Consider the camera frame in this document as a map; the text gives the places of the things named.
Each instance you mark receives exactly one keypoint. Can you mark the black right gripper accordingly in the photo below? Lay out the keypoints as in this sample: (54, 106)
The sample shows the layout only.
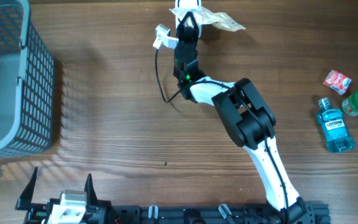
(188, 32)

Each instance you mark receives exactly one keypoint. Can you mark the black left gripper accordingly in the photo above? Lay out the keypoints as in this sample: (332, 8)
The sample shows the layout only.
(37, 213)

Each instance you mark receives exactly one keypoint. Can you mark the snack packet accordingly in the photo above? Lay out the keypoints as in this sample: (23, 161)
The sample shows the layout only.
(204, 16)

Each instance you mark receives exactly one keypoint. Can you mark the red white small box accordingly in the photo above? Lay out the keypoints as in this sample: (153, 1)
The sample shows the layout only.
(337, 81)

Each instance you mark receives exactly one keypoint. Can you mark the blue mouthwash bottle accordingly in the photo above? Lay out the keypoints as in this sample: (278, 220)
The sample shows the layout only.
(334, 129)

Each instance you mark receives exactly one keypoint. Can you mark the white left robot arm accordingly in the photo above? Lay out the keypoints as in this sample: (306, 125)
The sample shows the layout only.
(72, 206)

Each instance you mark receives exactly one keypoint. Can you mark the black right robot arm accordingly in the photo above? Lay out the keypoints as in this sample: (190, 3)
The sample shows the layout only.
(246, 117)

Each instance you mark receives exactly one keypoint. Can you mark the white barcode scanner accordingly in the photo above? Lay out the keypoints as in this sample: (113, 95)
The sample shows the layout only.
(187, 5)

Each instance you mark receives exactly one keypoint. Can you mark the grey plastic mesh basket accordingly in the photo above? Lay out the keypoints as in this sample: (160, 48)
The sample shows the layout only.
(27, 81)

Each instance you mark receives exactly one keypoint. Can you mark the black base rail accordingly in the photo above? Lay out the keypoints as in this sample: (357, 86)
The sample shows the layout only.
(258, 213)

